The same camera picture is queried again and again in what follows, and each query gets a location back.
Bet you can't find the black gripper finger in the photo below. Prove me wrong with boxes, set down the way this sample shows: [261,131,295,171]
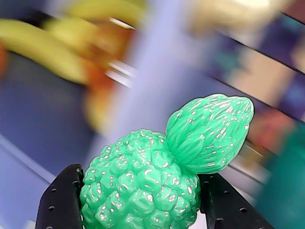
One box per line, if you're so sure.
[35,163,84,229]
[199,173,276,229]

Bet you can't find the green plastic pineapple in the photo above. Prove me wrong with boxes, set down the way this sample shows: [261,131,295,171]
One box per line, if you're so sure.
[79,93,255,229]

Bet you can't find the teal green container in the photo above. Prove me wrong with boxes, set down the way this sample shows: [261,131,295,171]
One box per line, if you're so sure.
[254,124,305,229]

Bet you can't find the red plastic fruit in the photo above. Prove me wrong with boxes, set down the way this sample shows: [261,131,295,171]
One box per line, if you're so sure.
[247,111,296,153]

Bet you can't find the orange plastic fruit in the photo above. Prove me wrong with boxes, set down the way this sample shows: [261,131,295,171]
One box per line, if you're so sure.
[83,21,138,134]

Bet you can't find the yellow plastic banana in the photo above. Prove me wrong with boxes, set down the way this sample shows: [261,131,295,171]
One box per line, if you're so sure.
[0,4,143,84]

